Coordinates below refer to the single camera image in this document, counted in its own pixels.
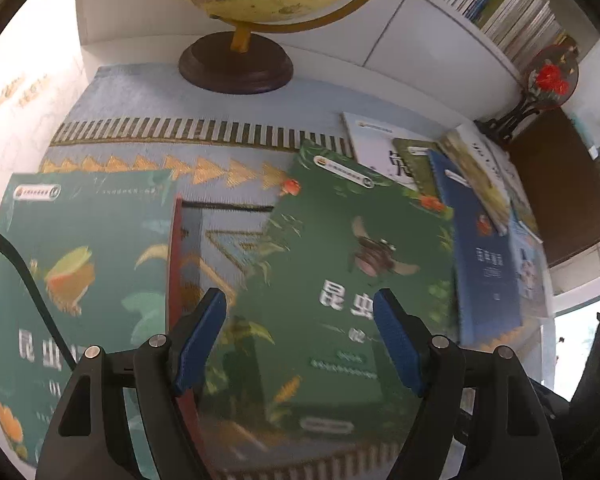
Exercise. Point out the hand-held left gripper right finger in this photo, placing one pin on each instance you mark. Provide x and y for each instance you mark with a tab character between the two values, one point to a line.
397	340

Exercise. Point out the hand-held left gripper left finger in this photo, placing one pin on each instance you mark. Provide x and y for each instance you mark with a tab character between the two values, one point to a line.
202	340

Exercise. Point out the green book with beetle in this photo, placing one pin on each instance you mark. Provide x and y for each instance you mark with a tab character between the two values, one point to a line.
330	240

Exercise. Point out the olive book with red bug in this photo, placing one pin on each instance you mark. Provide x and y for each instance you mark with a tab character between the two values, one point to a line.
420	170

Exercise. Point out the white book with pond scene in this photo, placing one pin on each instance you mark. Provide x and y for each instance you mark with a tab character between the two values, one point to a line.
480	180

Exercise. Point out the row of white and blue books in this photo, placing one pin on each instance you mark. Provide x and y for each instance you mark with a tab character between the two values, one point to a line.
500	5

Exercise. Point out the large blue book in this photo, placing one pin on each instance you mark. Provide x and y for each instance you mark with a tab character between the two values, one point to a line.
485	280

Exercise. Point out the light blue book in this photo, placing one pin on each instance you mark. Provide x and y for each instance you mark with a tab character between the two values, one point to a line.
530	270

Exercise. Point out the teal green book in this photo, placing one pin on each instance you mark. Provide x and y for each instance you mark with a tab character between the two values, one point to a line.
80	220

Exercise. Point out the brown wooden cabinet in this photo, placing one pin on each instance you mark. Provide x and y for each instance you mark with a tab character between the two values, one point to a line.
565	185

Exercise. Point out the patterned blue mat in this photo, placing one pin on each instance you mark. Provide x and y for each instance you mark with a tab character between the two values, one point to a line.
145	95

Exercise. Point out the round fan ornament on stand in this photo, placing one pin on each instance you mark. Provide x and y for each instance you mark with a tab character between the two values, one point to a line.
550	77

